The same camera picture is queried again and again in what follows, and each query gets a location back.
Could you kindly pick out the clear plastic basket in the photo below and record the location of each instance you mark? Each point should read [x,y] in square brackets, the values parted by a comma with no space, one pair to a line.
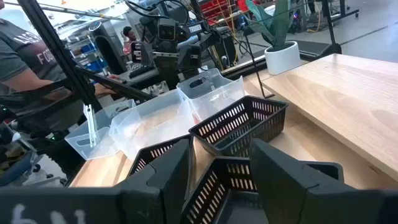
[149,124]
[214,93]
[81,140]

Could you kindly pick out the person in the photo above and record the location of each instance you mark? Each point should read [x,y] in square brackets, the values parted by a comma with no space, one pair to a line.
[18,56]
[128,32]

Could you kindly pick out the black aluminium table frame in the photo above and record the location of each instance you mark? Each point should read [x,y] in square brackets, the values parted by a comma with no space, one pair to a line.
[62,56]

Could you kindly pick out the black arched machine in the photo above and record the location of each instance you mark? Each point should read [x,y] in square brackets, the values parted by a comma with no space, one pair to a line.
[107,53]

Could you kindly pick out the black slotted plastic basket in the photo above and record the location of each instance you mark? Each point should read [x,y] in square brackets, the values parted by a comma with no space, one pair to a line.
[236,205]
[146,155]
[236,124]

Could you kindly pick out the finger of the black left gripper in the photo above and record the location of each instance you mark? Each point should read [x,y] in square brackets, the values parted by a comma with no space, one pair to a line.
[168,73]
[191,62]

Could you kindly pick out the white round plant pot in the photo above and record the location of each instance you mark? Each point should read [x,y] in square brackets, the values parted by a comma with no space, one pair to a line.
[281,59]

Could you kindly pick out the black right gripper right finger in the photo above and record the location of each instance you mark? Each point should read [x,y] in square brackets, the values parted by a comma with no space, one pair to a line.
[286,186]

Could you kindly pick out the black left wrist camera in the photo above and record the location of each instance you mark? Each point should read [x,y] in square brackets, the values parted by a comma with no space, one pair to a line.
[166,29]

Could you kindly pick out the red storage rack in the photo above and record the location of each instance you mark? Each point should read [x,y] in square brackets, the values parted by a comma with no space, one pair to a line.
[214,7]

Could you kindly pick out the wooden shelf with black frame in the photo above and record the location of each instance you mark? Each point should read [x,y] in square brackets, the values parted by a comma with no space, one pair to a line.
[342,102]

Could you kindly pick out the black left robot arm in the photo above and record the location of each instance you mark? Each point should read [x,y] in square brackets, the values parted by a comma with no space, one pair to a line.
[199,29]

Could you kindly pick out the green snake plant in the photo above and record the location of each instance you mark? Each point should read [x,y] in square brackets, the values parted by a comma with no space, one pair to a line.
[276,25]

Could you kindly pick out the person's hand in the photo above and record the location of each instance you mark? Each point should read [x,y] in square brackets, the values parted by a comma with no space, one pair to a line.
[104,88]

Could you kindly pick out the black hazard-striped floor mat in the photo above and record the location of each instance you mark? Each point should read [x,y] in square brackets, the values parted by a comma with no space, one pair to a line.
[314,48]

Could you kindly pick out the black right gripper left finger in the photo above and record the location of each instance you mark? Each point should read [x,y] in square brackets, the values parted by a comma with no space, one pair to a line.
[168,186]

